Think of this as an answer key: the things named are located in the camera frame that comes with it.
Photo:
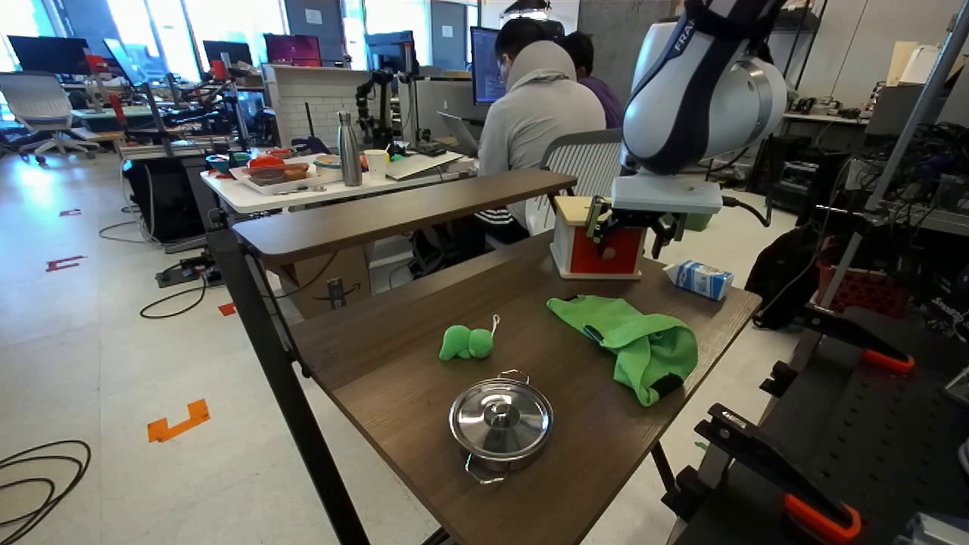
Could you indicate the grey mesh office chair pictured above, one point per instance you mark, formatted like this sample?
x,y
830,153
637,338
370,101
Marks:
x,y
586,161

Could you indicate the white desk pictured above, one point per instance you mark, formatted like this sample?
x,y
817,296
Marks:
x,y
305,186

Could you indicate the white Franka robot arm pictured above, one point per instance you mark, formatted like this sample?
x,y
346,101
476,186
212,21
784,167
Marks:
x,y
696,78

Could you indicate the small red drawer box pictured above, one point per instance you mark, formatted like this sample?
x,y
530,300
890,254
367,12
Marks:
x,y
593,252

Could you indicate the silver water bottle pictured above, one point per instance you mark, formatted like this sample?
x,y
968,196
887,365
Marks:
x,y
349,145

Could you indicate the black backpack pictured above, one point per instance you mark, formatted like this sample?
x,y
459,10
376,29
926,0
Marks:
x,y
788,273

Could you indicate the silver tripod pole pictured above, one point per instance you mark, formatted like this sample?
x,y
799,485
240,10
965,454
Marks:
x,y
897,139

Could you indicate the black workbench table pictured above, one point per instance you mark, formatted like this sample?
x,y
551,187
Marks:
x,y
879,465

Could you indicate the red objects pile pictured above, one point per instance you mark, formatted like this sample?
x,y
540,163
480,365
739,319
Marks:
x,y
272,167

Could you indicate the green fabric bag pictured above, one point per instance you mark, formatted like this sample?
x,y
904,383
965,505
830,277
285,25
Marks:
x,y
637,343

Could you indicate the person in grey hoodie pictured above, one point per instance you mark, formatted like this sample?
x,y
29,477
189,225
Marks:
x,y
534,111

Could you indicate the silver pot with lid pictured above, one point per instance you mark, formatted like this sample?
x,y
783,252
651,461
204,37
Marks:
x,y
499,417

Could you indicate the person in purple shirt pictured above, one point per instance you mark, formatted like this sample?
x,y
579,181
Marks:
x,y
599,84

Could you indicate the red plastic crate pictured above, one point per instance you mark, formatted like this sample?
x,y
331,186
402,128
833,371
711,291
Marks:
x,y
865,291

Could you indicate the blue white carton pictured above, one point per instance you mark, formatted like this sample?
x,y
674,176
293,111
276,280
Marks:
x,y
699,280

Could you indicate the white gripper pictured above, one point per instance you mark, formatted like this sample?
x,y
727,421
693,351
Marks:
x,y
667,191

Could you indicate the white office chair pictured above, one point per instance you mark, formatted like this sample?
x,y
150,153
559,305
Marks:
x,y
35,107

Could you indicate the wooden shelf with black frame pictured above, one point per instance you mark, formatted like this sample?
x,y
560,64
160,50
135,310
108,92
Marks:
x,y
395,214

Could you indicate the green plush toy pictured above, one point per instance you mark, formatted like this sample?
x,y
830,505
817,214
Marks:
x,y
463,343

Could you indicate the cardboard box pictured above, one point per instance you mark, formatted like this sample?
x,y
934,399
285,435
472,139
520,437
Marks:
x,y
338,277

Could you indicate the computer monitor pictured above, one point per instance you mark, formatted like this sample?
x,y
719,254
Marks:
x,y
390,50
46,51
486,64
293,50
228,51

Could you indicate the orange black bar clamp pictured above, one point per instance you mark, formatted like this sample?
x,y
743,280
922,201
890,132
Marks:
x,y
776,473
857,350

